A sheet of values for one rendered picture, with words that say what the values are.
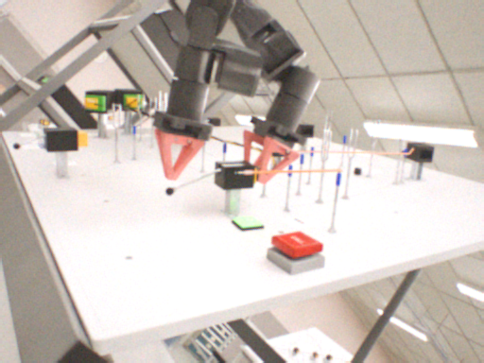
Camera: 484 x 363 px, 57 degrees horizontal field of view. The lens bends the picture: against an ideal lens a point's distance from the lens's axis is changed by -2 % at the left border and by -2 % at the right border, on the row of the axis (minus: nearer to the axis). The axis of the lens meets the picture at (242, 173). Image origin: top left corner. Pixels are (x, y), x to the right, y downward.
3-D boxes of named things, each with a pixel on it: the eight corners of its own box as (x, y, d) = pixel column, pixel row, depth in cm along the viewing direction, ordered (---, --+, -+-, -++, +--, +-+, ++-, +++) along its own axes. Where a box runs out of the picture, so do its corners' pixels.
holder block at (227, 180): (214, 183, 77) (215, 161, 76) (243, 181, 80) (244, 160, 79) (223, 190, 74) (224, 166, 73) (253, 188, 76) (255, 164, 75)
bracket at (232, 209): (219, 210, 79) (221, 182, 78) (233, 209, 80) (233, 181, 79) (231, 218, 75) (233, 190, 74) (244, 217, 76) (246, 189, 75)
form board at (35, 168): (1, 138, 138) (1, 131, 138) (270, 130, 191) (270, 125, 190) (93, 361, 41) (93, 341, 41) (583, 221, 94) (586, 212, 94)
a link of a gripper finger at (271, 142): (262, 182, 82) (285, 136, 82) (283, 194, 76) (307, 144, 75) (232, 168, 78) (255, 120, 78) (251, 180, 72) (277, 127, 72)
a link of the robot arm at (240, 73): (197, -3, 68) (195, 4, 60) (269, 16, 70) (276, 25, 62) (181, 72, 73) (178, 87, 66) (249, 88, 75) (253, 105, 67)
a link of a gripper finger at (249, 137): (254, 179, 84) (276, 133, 84) (274, 189, 78) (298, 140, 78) (225, 164, 81) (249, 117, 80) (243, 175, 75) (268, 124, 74)
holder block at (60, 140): (13, 176, 91) (10, 128, 89) (75, 171, 98) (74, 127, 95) (15, 181, 88) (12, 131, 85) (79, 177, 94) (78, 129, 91)
